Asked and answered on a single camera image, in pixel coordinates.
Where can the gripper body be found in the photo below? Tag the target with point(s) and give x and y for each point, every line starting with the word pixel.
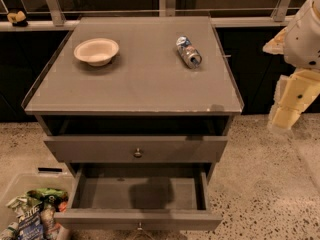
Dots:
pixel 302 42

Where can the grey top drawer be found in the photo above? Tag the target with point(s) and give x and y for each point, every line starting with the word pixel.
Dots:
pixel 136 149

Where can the clear plastic bin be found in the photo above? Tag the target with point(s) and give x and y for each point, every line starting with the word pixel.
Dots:
pixel 15 202

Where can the yellow black object on ledge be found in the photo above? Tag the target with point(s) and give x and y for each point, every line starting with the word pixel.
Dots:
pixel 18 18

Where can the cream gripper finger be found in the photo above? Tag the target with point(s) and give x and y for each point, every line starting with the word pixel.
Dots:
pixel 282 118

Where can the green chip bag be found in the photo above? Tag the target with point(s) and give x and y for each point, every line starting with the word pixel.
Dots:
pixel 51 198

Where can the grey drawer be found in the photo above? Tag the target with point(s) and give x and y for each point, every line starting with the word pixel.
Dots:
pixel 136 149
pixel 139 196

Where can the crushed blue soda can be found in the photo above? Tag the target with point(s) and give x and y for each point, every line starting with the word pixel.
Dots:
pixel 188 52

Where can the grey drawer cabinet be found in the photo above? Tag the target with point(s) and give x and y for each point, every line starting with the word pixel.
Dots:
pixel 145 90

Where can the metal window railing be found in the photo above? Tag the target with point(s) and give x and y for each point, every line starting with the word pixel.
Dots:
pixel 48 14

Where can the blue snack bag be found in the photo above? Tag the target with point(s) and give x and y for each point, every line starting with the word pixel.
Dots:
pixel 30 226

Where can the white paper bowl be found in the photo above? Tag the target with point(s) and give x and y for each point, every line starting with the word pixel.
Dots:
pixel 96 52

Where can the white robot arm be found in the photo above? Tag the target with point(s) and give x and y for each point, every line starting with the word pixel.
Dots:
pixel 299 44

